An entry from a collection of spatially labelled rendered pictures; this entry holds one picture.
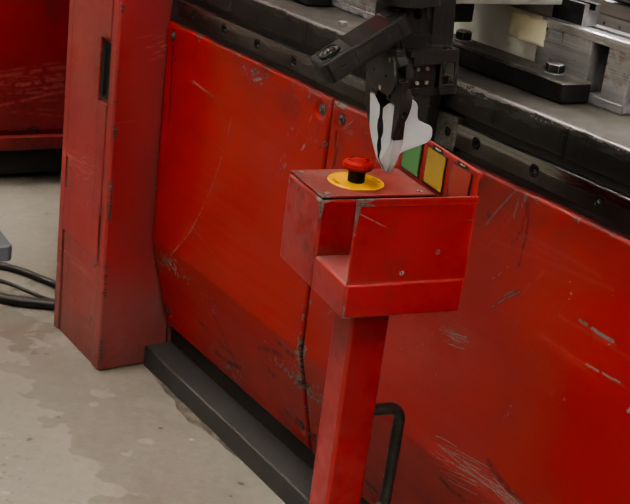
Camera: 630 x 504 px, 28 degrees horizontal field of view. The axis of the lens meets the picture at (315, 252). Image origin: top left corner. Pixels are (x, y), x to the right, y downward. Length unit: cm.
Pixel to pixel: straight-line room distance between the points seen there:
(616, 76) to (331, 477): 66
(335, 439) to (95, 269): 116
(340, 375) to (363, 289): 18
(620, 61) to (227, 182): 90
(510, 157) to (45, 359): 139
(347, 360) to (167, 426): 102
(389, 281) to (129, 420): 119
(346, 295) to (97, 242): 127
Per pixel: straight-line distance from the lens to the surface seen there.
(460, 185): 152
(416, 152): 161
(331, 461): 166
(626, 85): 173
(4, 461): 243
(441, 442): 192
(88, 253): 273
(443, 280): 152
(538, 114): 167
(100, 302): 269
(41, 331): 293
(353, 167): 156
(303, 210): 156
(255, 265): 230
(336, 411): 163
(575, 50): 180
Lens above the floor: 125
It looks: 21 degrees down
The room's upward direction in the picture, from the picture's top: 7 degrees clockwise
